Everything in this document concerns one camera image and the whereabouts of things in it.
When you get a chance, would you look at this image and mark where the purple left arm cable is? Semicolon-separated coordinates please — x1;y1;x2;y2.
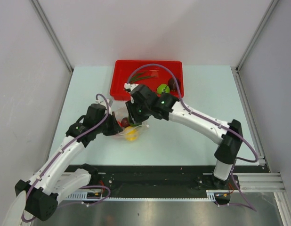
21;94;112;223

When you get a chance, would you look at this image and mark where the aluminium frame post right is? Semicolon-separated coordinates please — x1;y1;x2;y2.
236;0;282;71

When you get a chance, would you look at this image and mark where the yellow fake lemon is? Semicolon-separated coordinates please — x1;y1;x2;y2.
124;126;139;142

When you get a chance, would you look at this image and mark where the clear zip top bag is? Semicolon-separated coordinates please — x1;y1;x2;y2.
112;107;149;142

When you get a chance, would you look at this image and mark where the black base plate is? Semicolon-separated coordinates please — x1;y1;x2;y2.
72;164;242;205

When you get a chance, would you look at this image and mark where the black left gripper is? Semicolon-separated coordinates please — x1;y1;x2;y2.
95;111;122;136

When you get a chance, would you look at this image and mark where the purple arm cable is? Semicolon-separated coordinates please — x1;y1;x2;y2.
21;94;112;223
124;64;259;211

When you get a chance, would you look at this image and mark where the red plastic tray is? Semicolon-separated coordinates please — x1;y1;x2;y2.
110;60;184;101

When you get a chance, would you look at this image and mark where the green fake ball fruit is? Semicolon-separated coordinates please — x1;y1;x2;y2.
156;83;170;95

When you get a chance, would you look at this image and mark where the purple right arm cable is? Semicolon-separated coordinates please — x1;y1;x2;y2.
124;64;259;211

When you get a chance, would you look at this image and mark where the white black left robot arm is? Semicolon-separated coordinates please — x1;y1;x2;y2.
15;103;122;221

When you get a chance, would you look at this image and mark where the green fake chive sprig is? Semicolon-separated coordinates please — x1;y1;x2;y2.
129;72;158;83

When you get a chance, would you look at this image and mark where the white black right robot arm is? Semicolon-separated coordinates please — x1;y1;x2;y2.
124;83;243;189

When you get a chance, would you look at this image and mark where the aluminium rail right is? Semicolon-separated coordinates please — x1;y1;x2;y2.
234;68;291;226

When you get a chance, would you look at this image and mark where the aluminium frame post left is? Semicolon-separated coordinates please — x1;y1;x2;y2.
30;0;74;73

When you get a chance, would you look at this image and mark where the dark red fake fruit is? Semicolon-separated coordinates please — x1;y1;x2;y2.
168;78;180;92

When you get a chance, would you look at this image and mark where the white slotted cable duct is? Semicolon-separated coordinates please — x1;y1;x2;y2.
63;191;218;202

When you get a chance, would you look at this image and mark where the dark brown fake food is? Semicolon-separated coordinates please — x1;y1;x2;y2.
121;118;130;128

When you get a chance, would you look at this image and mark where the aluminium frame post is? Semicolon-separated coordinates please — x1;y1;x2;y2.
236;0;282;71
30;0;74;73

